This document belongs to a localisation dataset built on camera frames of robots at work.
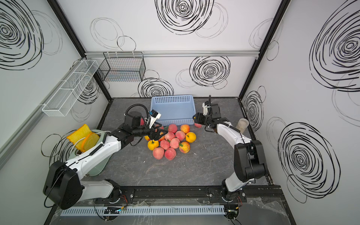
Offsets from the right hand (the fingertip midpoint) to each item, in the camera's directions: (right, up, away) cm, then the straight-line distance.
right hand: (197, 117), depth 90 cm
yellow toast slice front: (-58, -12, -18) cm, 62 cm away
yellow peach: (-28, -10, -18) cm, 35 cm away
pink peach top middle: (-17, -8, +6) cm, 19 cm away
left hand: (-20, -6, -11) cm, 24 cm away
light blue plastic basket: (-16, +5, +23) cm, 28 cm away
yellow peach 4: (-28, -10, -18) cm, 35 cm away
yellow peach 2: (-4, -13, +1) cm, 14 cm away
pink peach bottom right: (-17, -22, -6) cm, 28 cm away
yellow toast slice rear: (-65, -8, -14) cm, 67 cm away
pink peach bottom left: (-24, -21, -6) cm, 33 cm away
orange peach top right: (-8, -8, +5) cm, 12 cm away
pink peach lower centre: (-21, -17, -1) cm, 27 cm away
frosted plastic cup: (+29, -5, 0) cm, 29 cm away
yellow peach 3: (-29, -17, -3) cm, 34 cm away
